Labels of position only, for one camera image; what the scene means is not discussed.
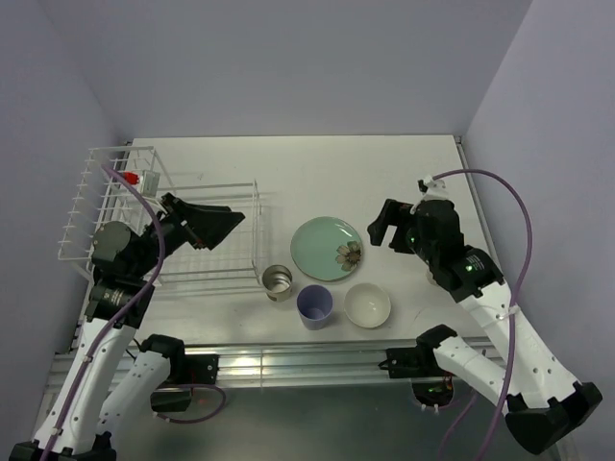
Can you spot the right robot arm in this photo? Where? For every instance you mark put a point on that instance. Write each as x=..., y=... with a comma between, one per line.
x=543, y=401

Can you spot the beige ceramic bowl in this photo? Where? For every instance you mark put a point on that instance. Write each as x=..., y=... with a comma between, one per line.
x=366, y=305

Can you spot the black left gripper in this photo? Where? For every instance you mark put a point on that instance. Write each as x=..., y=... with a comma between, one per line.
x=210, y=231

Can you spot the steel cup with brown band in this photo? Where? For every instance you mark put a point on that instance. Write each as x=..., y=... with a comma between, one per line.
x=277, y=283

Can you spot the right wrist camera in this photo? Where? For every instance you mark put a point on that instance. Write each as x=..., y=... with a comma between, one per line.
x=432, y=189

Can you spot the green floral plate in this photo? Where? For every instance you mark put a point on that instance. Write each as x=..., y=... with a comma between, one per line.
x=326, y=248

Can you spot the white wire dish rack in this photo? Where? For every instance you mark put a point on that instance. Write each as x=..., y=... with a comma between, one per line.
x=103, y=197

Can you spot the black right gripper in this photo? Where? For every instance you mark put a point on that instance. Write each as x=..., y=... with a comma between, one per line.
x=388, y=215

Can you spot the aluminium mounting rail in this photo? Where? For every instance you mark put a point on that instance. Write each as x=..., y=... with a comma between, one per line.
x=299, y=365

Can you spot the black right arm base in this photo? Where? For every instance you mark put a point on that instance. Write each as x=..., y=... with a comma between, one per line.
x=430, y=384

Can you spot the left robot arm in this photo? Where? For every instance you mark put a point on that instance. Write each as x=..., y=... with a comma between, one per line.
x=89, y=411

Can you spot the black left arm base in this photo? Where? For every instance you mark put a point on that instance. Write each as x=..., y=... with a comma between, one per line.
x=176, y=393

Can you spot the lilac plastic cup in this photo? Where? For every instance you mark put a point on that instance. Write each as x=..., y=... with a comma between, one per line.
x=315, y=306

